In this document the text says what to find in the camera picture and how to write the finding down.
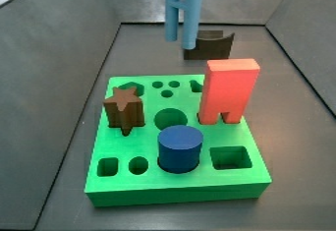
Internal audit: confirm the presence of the black curved fixture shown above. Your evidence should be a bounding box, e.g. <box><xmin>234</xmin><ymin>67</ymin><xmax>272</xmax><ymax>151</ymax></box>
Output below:
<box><xmin>184</xmin><ymin>30</ymin><xmax>234</xmax><ymax>60</ymax></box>

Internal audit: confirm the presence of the brown star block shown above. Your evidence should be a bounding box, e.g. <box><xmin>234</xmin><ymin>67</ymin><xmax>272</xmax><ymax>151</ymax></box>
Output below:
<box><xmin>104</xmin><ymin>87</ymin><xmax>144</xmax><ymax>136</ymax></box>

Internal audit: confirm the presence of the blue cylinder block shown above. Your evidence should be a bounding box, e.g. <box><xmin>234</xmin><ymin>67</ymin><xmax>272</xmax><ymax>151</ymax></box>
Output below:
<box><xmin>157</xmin><ymin>125</ymin><xmax>204</xmax><ymax>174</ymax></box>

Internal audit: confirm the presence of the red two-legged block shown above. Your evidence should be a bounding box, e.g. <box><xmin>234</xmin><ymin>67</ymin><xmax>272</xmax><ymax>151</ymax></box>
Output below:
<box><xmin>198</xmin><ymin>59</ymin><xmax>260</xmax><ymax>125</ymax></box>

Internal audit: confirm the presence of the green shape sorter base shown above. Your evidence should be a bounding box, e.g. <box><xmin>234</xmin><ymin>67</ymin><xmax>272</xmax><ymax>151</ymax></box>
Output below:
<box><xmin>84</xmin><ymin>75</ymin><xmax>272</xmax><ymax>206</ymax></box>

